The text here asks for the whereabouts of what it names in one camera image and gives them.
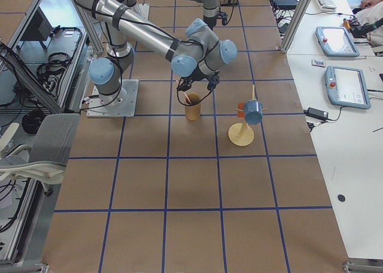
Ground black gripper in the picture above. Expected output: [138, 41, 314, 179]
[177, 69, 220, 91]

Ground blue cup on stand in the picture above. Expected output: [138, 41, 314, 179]
[243, 100, 263, 125]

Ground wooden cup tree stand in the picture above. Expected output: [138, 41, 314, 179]
[228, 84, 257, 147]

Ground wooden cylinder holder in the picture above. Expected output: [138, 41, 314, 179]
[185, 93, 200, 120]

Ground red mug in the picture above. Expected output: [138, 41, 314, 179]
[236, 102, 245, 118]

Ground black power adapter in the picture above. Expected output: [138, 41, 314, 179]
[270, 0, 297, 10]

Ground black power brick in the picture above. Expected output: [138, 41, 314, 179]
[303, 107, 329, 121]

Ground blue teach pendant far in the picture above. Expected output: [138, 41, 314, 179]
[315, 26, 360, 57]

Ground blue teach pendant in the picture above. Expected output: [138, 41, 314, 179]
[315, 26, 360, 57]
[324, 66, 371, 110]

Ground black computer box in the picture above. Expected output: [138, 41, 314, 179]
[20, 7, 53, 49]

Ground grey office chair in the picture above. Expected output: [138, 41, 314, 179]
[1, 113, 80, 196]

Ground blue teach pendant near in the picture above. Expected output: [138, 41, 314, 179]
[324, 66, 371, 110]

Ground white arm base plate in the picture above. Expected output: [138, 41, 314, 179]
[86, 79, 139, 118]

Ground aluminium frame post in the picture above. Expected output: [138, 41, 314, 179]
[281, 0, 311, 54]

